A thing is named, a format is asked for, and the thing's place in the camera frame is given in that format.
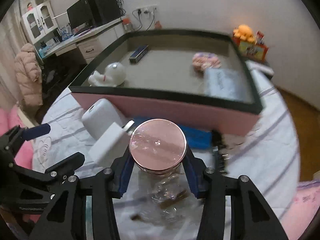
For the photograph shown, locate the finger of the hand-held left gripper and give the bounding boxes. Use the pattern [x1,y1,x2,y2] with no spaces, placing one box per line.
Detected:
[24,123,51,140]
[44,152,86,180]

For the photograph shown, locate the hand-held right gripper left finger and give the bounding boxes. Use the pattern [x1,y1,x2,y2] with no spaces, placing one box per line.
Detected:
[29,153,136,240]

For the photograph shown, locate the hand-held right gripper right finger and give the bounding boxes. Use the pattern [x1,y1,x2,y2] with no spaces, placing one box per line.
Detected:
[182,149,289,240]

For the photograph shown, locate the clear glass bottle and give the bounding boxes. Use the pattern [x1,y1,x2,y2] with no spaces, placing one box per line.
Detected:
[135,172,200,220]

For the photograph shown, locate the white charger adapter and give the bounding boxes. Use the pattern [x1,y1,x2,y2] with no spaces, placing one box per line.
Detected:
[89,120,135,167]

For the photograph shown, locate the blue rectangular case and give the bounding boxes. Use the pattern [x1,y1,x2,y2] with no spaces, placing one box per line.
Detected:
[175,125,213,150]

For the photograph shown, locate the rose gold jar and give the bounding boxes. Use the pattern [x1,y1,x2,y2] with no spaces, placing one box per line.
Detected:
[129,119,187,174]

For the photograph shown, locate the white cone-shaped device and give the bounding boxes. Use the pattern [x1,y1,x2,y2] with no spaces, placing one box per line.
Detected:
[81,98,125,140]

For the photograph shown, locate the white astronaut figurine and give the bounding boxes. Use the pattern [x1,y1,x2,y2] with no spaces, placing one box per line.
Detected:
[88,62,127,87]

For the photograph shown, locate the clear plastic case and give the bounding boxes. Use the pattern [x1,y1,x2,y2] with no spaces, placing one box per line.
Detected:
[204,69,247,100]

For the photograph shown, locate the pink box with black rim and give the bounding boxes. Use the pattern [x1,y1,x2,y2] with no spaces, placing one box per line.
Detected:
[68,29,263,137]

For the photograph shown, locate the dark narrow cosmetic box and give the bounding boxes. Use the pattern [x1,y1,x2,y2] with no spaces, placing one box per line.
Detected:
[128,44,150,65]

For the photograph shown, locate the pink blanket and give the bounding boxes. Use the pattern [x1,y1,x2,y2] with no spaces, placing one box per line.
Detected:
[0,105,50,220]

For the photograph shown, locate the pink puffer jacket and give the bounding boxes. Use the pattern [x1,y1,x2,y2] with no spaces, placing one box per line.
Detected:
[14,43,44,105]

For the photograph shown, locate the black office chair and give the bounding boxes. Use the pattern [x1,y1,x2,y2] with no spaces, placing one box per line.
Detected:
[40,60,83,93]

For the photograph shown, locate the beige curtain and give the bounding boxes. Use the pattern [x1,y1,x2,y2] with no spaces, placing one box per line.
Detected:
[0,0,25,63]

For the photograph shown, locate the white desk with drawers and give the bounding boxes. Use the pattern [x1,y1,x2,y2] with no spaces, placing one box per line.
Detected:
[37,17,128,65]

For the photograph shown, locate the white glass-door cabinet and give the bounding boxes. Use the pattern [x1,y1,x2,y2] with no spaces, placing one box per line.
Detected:
[21,1,59,44]

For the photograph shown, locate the pink printed bed sheet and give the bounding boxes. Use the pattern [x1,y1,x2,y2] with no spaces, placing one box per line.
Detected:
[285,172,320,240]

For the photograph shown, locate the black computer monitor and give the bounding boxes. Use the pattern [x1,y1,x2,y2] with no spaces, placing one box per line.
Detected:
[66,0,94,30]

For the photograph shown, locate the clear bottle with orange cap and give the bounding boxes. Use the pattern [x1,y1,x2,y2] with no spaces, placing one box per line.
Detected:
[122,17,133,33]

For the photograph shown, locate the black computer tower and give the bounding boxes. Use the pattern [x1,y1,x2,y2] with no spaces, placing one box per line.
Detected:
[87,0,122,27]

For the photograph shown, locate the orange toy box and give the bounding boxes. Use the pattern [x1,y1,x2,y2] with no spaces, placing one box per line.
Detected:
[232,36,269,62]

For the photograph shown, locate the orange octopus plush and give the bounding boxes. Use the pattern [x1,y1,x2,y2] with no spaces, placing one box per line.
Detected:
[232,24,255,43]

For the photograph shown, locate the black power cables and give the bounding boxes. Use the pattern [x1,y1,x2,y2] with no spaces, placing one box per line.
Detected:
[132,9,155,32]

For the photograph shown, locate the white wall socket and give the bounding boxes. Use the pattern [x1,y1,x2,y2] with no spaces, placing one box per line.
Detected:
[136,4,158,14]

